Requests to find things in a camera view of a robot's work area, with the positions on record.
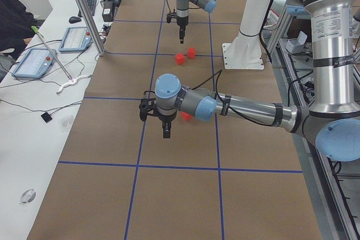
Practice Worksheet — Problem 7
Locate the far teach pendant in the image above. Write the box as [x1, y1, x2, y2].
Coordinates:
[58, 27, 92, 53]

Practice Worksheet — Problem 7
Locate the crumpled clear tape piece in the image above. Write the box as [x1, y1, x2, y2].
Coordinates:
[19, 189, 37, 205]

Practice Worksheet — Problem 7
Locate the red block start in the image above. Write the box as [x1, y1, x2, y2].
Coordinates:
[175, 53, 186, 65]

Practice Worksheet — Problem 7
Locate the aluminium frame post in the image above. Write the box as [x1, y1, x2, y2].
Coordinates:
[75, 0, 105, 56]

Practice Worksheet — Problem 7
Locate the black computer mouse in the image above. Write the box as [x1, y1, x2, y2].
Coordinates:
[69, 16, 82, 24]

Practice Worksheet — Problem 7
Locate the red block left side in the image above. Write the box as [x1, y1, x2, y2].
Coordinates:
[180, 112, 193, 121]

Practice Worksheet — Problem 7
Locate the black box with label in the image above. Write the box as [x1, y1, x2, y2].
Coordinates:
[102, 1, 114, 22]

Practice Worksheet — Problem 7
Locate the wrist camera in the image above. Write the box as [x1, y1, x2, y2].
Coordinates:
[139, 90, 158, 122]
[166, 12, 178, 24]

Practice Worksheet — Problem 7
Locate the small black square pad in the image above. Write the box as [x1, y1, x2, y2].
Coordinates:
[41, 112, 53, 123]

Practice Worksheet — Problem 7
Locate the near teach pendant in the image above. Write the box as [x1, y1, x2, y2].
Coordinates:
[12, 48, 54, 79]

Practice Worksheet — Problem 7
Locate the clear plastic bag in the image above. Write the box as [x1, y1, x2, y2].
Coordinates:
[58, 115, 75, 132]

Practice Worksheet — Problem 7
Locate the black keyboard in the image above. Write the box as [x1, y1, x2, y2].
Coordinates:
[78, 0, 100, 18]

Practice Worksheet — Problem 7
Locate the teach pendant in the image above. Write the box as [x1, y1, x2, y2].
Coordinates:
[12, 48, 54, 79]
[58, 27, 92, 53]

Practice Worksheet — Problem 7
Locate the metal rod green tip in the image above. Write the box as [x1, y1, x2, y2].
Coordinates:
[31, 26, 73, 81]

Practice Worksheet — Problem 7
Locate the red block center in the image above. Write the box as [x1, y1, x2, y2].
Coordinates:
[187, 47, 196, 59]

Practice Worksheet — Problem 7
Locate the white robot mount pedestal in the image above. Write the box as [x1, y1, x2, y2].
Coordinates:
[222, 0, 271, 70]

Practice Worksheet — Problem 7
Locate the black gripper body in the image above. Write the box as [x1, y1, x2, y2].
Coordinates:
[177, 16, 188, 28]
[158, 112, 177, 123]

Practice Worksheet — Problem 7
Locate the small white box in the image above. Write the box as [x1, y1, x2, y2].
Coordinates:
[285, 31, 308, 54]

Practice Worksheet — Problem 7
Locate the red block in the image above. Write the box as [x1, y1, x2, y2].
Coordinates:
[187, 47, 196, 59]
[180, 112, 193, 121]

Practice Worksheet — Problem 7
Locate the aluminium frame rack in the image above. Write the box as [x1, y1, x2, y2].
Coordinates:
[268, 0, 359, 239]

